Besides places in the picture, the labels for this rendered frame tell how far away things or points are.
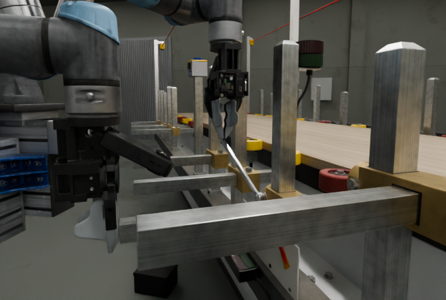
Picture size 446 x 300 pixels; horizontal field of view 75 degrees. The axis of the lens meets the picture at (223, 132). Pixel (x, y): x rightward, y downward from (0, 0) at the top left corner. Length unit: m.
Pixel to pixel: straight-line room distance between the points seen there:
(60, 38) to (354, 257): 0.73
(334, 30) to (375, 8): 0.98
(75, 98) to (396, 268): 0.45
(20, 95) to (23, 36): 0.56
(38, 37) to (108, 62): 0.08
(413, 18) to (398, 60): 7.69
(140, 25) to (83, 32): 7.90
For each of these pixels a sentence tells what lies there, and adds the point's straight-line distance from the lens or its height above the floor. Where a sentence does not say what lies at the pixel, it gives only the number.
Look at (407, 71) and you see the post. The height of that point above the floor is 1.08.
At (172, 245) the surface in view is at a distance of 0.23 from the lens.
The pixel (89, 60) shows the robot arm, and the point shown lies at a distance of 0.43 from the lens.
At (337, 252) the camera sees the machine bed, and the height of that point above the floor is 0.67.
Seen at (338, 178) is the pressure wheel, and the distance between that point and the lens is 0.59.
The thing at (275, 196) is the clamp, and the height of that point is 0.86.
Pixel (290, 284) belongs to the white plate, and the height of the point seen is 0.72.
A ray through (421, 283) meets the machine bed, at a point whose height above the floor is 0.72.
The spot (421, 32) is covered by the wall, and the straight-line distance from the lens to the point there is 8.06.
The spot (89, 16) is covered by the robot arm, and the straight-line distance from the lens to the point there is 0.44.
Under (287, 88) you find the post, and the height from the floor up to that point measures 1.07.
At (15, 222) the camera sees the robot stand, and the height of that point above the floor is 0.72.
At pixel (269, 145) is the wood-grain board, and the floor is 0.89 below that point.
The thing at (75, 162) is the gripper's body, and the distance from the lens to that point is 0.45.
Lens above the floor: 1.05
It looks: 6 degrees down
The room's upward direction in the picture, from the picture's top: straight up
